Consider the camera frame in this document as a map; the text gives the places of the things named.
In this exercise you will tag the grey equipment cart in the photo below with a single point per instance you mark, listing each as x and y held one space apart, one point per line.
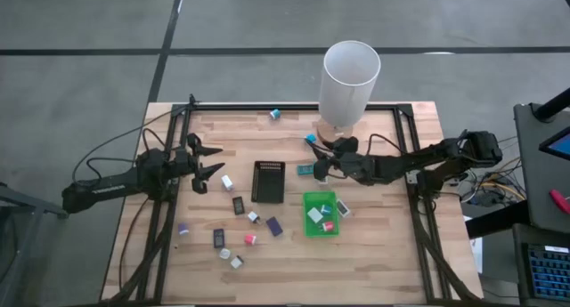
534 173

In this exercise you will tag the dark blue digital display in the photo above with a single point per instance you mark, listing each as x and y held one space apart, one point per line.
218 238

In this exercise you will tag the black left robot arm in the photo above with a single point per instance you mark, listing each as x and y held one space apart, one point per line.
111 184

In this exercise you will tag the blue white charger cube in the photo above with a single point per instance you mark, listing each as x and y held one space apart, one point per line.
274 114
326 209
310 138

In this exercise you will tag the navy blue flat box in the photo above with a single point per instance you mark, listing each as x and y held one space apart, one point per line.
274 226

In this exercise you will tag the blue screen tablet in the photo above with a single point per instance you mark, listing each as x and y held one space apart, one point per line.
562 146

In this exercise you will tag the black cart beam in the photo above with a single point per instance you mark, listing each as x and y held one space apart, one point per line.
494 220

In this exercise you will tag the white paper sheet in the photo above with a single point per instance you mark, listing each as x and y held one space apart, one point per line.
477 253

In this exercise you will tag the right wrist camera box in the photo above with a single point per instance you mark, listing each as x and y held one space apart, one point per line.
345 145

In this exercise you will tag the black digital display module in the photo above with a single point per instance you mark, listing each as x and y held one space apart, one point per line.
238 205

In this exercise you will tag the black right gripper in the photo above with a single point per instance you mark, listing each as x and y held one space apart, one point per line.
356 169

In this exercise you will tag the green plastic basket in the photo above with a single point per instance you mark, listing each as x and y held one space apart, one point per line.
321 229

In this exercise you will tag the white wall charger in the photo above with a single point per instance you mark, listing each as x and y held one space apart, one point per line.
315 215

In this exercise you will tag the red white charger cube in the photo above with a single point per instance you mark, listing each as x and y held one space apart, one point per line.
328 227

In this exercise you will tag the black pole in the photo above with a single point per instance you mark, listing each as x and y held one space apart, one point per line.
552 106

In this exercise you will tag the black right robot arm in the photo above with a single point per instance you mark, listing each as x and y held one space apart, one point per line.
423 160

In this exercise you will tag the black plastic basket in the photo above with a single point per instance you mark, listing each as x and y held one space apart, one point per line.
268 184

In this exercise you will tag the white shade wooden table lamp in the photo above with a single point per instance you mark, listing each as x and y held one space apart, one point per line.
347 93

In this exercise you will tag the pink white charger cube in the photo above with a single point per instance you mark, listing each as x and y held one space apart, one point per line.
250 239

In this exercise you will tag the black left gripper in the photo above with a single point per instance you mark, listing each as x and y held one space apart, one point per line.
184 164

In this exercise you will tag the black aluminium rig frame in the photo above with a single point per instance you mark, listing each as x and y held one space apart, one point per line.
267 107

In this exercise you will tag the backlit black keyboard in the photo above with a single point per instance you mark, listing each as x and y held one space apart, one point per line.
550 273

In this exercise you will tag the grey metal stand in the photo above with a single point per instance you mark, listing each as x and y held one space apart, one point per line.
26 203

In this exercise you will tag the black white charger cube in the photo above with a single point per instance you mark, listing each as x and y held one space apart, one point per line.
253 216
236 262

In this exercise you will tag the teal digital display module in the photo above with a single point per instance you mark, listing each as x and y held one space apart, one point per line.
304 169

